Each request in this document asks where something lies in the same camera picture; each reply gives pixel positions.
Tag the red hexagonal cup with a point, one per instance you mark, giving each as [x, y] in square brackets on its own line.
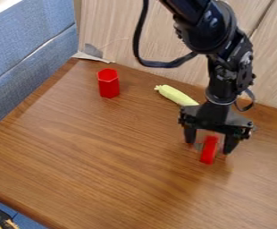
[108, 83]

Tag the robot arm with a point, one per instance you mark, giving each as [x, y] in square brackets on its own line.
[216, 35]

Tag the yellow toy corn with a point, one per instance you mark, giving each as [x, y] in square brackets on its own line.
[176, 95]

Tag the red cuboid block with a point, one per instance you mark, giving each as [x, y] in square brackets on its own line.
[209, 149]

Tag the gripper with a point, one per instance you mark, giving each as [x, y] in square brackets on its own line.
[214, 117]

